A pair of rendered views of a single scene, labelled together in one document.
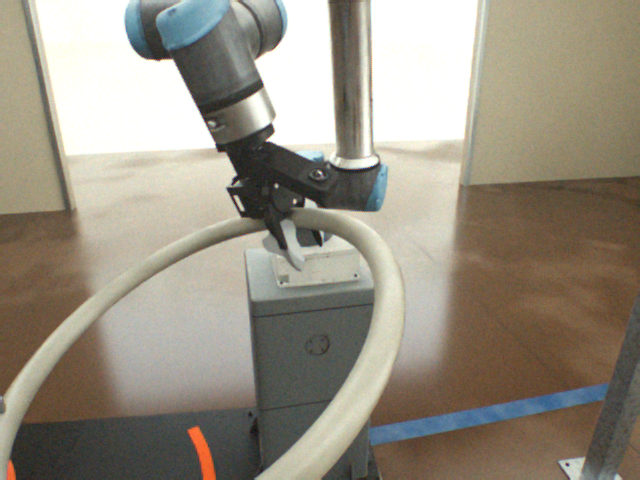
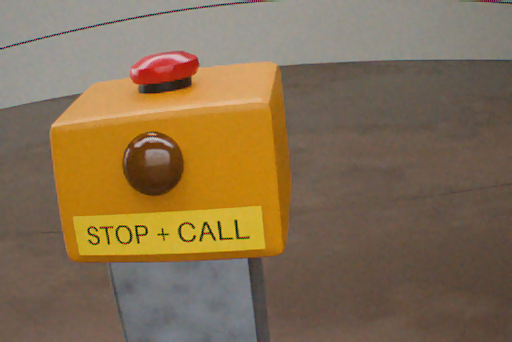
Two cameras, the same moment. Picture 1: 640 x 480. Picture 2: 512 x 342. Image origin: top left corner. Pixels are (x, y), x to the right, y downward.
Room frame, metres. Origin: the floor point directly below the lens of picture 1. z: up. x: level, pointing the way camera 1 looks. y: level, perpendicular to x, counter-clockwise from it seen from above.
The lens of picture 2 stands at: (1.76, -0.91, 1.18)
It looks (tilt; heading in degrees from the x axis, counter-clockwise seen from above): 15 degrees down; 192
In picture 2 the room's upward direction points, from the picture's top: 6 degrees counter-clockwise
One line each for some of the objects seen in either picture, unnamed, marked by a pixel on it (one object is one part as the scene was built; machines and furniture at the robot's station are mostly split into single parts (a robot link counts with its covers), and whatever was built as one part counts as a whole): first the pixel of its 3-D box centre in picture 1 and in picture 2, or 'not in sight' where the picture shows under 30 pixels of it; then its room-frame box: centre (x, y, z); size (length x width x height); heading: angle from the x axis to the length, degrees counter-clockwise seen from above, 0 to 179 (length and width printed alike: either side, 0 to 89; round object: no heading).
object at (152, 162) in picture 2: not in sight; (152, 163); (1.26, -1.06, 1.05); 0.03 x 0.02 x 0.03; 97
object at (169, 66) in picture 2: not in sight; (163, 70); (1.20, -1.07, 1.09); 0.04 x 0.04 x 0.02
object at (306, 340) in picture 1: (306, 366); not in sight; (1.38, 0.06, 0.43); 0.50 x 0.50 x 0.85; 12
